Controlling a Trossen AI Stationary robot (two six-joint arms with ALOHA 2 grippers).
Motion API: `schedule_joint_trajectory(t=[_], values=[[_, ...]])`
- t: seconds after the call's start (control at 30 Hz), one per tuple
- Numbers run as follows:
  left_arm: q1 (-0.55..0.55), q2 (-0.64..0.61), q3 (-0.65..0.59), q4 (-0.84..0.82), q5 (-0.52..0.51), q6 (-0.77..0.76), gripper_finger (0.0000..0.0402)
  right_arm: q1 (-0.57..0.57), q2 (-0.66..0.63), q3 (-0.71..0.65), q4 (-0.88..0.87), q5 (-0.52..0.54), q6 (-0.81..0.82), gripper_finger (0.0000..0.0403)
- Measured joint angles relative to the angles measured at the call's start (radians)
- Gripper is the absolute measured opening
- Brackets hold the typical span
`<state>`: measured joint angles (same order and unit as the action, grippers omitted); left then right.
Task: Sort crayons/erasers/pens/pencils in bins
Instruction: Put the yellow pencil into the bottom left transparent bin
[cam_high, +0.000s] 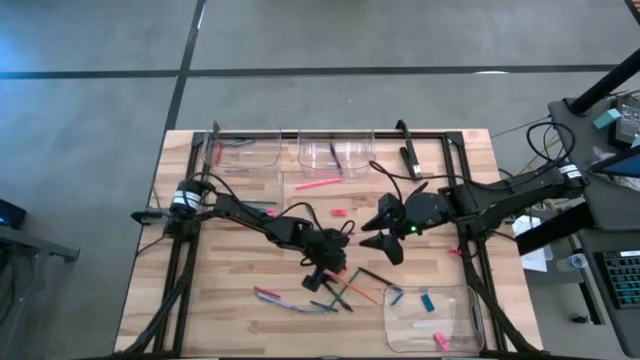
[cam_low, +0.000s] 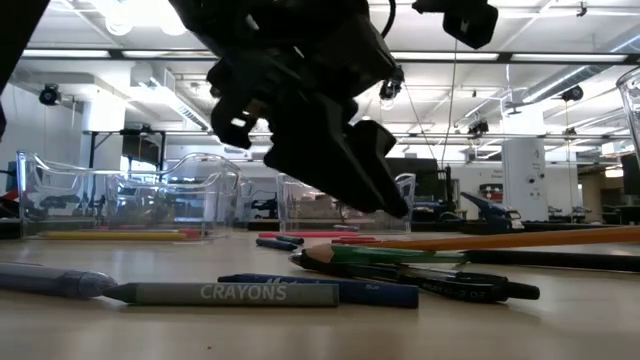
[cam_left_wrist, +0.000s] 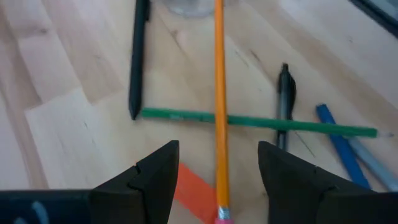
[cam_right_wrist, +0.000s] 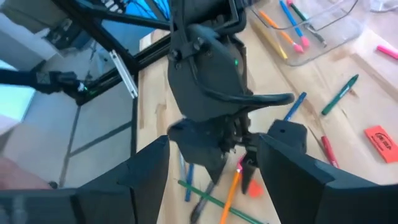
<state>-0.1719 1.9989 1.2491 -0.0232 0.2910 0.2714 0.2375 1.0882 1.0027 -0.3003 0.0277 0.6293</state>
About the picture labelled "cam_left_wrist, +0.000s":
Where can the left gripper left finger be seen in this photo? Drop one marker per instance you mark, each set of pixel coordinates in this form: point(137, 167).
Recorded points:
point(149, 186)

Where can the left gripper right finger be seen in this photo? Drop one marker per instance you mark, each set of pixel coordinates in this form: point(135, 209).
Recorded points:
point(289, 186)

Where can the green pencil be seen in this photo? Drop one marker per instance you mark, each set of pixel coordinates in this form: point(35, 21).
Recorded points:
point(280, 124)

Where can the orange pencil with pink eraser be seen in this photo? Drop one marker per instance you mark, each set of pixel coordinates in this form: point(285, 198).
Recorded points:
point(220, 93)

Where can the plain orange eraser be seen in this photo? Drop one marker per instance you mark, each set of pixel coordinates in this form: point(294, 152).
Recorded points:
point(196, 193)

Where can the blue crayon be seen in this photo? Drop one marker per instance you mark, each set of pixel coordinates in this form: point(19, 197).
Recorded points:
point(339, 140)

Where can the black clear-barrel pen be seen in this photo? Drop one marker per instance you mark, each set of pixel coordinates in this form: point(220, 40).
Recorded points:
point(286, 93)

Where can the slim black pen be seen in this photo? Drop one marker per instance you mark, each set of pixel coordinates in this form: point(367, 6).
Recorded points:
point(136, 62)

